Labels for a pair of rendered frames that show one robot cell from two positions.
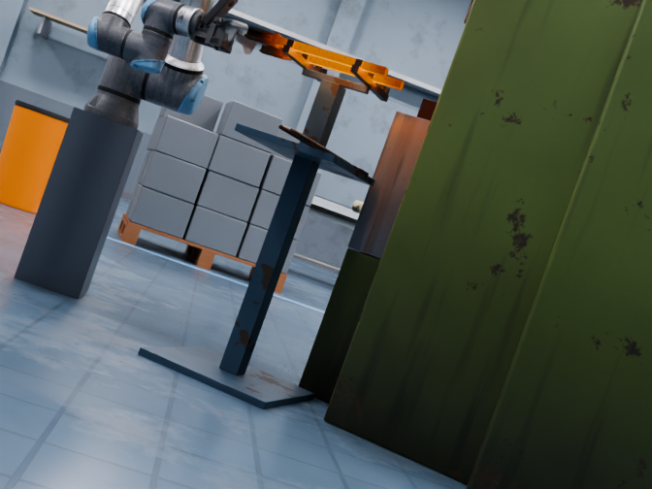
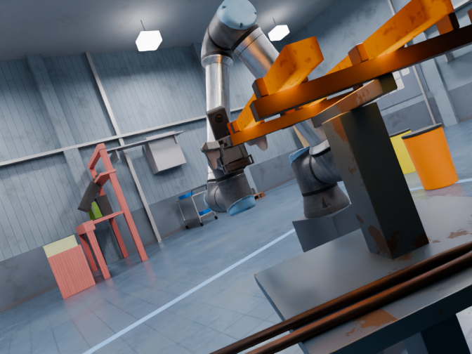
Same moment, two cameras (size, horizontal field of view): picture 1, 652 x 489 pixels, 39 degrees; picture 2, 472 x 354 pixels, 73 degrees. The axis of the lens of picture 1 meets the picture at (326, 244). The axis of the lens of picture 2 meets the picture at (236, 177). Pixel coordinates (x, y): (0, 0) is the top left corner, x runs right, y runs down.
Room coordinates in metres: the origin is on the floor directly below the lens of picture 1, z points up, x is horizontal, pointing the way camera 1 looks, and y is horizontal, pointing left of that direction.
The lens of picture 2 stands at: (2.24, -0.20, 0.88)
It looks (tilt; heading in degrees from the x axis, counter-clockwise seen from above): 1 degrees down; 63
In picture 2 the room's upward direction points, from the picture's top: 21 degrees counter-clockwise
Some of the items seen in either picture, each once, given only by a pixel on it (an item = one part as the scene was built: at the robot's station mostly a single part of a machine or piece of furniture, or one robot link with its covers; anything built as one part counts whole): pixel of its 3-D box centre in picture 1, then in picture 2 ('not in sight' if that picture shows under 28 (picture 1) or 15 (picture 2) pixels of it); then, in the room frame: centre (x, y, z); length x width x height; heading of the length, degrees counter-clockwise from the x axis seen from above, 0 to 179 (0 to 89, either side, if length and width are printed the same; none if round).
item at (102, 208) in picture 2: not in sight; (81, 218); (2.33, 6.57, 1.11); 1.78 x 1.53 x 2.21; 98
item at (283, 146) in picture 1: (309, 156); (400, 253); (2.62, 0.13, 0.68); 0.40 x 0.30 x 0.02; 161
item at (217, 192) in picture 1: (222, 186); not in sight; (6.20, 0.79, 0.54); 1.09 x 0.73 x 1.08; 106
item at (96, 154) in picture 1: (81, 203); (352, 276); (3.12, 0.84, 0.30); 0.22 x 0.22 x 0.60; 8
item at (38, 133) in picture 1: (30, 158); (430, 156); (5.52, 1.87, 0.30); 0.40 x 0.38 x 0.61; 6
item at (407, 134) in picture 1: (469, 215); not in sight; (2.88, -0.40, 0.69); 0.56 x 0.38 x 0.45; 68
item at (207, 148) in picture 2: (234, 31); (211, 156); (2.53, 0.44, 0.93); 0.09 x 0.03 x 0.06; 35
